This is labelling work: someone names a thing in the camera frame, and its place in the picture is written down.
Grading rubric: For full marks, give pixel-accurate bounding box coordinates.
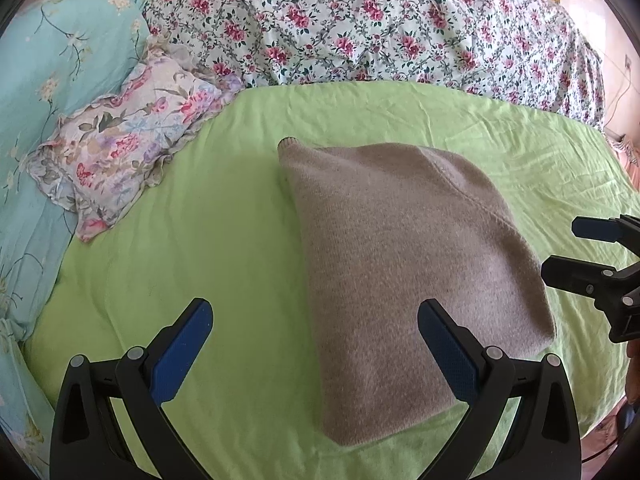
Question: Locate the beige knitted sweater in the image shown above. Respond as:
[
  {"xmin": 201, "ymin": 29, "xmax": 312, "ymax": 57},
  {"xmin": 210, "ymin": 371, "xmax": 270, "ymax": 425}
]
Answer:
[{"xmin": 278, "ymin": 138, "xmax": 554, "ymax": 445}]

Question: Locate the pastel floral ruffled pillow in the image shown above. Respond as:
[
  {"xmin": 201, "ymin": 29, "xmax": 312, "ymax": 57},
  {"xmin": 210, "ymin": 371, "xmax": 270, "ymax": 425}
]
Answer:
[{"xmin": 27, "ymin": 47, "xmax": 244, "ymax": 242}]

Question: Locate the teal floral blanket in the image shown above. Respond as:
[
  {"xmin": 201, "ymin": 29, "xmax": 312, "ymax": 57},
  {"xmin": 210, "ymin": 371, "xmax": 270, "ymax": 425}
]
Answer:
[{"xmin": 1, "ymin": 0, "xmax": 150, "ymax": 479}]

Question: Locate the red floral white quilt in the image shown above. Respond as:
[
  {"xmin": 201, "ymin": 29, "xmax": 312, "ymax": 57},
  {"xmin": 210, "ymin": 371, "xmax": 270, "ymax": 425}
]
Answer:
[{"xmin": 144, "ymin": 0, "xmax": 605, "ymax": 128}]

